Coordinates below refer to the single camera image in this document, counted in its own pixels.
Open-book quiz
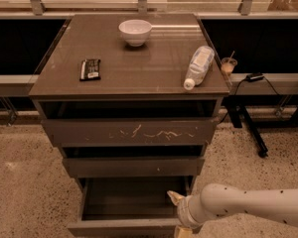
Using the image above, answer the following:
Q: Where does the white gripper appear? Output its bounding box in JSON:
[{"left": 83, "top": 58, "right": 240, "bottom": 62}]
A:
[{"left": 167, "top": 190, "right": 203, "bottom": 238}]

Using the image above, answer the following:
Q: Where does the grey bottom drawer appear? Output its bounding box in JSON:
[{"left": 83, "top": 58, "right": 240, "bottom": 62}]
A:
[{"left": 68, "top": 177, "right": 193, "bottom": 237}]

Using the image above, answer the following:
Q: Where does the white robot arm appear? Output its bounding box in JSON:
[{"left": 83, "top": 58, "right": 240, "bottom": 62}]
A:
[{"left": 167, "top": 183, "right": 298, "bottom": 238}]

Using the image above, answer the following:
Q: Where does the scratched grey top drawer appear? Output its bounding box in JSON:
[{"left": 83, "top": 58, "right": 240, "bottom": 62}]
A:
[{"left": 42, "top": 118, "right": 218, "bottom": 148}]

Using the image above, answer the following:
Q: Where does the grey middle drawer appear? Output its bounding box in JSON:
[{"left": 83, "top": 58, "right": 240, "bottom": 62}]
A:
[{"left": 63, "top": 157, "right": 204, "bottom": 178}]

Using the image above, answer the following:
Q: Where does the grey drawer cabinet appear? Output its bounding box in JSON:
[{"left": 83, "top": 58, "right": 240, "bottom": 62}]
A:
[{"left": 28, "top": 13, "right": 230, "bottom": 196}]

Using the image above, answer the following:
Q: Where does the black metal stand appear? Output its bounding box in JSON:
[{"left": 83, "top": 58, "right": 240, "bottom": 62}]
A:
[{"left": 223, "top": 97, "right": 268, "bottom": 158}]

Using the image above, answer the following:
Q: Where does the clear plastic water bottle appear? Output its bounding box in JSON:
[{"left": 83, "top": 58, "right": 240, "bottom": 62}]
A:
[{"left": 183, "top": 46, "right": 215, "bottom": 90}]

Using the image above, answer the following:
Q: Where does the plastic cup with stick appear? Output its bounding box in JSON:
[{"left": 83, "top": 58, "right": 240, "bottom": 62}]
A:
[{"left": 221, "top": 52, "right": 237, "bottom": 76}]

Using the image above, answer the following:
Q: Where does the black power adapter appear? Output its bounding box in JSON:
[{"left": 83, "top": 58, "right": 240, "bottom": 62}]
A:
[{"left": 245, "top": 72, "right": 264, "bottom": 82}]

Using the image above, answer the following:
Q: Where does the black snack bar wrapper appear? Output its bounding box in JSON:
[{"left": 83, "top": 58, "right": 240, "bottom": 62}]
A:
[{"left": 79, "top": 59, "right": 100, "bottom": 81}]

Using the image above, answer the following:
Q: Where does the white ceramic bowl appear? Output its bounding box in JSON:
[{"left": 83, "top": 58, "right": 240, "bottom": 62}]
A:
[{"left": 118, "top": 20, "right": 152, "bottom": 47}]

